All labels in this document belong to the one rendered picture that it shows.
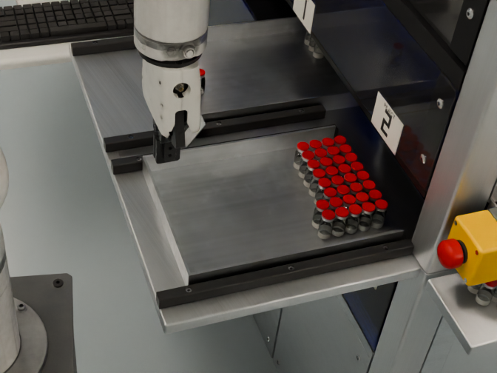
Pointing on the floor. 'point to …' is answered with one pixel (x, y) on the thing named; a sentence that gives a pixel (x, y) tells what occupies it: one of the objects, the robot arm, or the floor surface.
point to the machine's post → (446, 206)
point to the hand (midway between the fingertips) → (166, 146)
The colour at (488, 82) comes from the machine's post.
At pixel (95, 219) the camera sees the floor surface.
